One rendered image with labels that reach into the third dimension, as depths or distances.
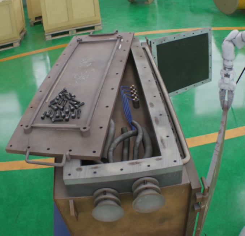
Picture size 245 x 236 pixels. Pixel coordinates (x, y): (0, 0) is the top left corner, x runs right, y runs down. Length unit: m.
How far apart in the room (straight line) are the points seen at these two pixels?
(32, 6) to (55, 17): 1.55
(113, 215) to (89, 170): 0.21
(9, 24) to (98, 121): 5.44
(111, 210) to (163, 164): 0.27
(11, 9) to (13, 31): 0.53
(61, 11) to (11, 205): 4.35
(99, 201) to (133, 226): 0.32
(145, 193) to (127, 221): 0.33
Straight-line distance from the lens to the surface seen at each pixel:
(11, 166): 3.48
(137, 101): 1.68
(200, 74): 2.95
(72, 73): 1.85
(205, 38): 2.84
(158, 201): 1.20
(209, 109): 3.85
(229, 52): 1.53
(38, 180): 3.20
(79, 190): 1.26
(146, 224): 1.48
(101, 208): 1.21
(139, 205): 1.21
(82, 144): 1.31
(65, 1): 6.32
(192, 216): 1.44
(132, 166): 1.22
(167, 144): 1.30
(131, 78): 1.97
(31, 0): 7.79
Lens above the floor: 2.19
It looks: 34 degrees down
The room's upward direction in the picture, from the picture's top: 6 degrees counter-clockwise
